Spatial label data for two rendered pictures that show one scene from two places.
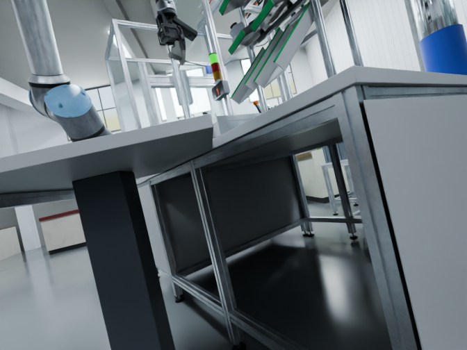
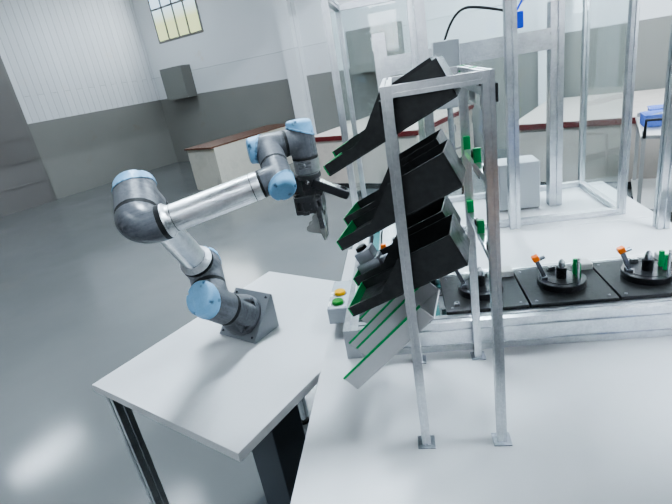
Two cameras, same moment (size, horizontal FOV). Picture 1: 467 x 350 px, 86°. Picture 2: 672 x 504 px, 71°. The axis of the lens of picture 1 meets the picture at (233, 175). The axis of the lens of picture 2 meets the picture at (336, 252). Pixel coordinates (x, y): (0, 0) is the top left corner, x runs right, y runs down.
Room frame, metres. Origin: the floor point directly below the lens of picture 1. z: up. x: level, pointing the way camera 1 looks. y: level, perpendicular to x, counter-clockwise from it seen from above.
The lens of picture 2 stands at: (0.06, -0.85, 1.71)
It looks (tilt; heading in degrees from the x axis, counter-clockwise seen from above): 22 degrees down; 43
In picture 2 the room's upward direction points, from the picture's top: 10 degrees counter-clockwise
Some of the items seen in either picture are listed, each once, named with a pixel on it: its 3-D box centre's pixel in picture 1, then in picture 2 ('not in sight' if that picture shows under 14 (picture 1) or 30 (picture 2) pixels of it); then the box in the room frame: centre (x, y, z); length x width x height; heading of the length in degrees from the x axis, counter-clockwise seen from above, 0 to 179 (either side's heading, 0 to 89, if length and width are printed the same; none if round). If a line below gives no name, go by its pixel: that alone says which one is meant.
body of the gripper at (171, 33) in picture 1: (169, 28); (309, 193); (1.03, 0.12, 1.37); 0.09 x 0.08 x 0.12; 123
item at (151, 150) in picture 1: (118, 169); (259, 337); (0.93, 0.41, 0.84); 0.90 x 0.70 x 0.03; 5
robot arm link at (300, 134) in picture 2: not in sight; (300, 139); (1.03, 0.11, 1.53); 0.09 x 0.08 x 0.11; 146
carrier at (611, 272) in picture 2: not in sight; (648, 262); (1.60, -0.67, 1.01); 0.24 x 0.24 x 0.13; 33
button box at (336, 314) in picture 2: not in sight; (341, 300); (1.15, 0.18, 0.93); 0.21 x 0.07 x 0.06; 33
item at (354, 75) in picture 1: (300, 138); (542, 318); (1.44, -0.42, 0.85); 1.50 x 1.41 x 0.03; 33
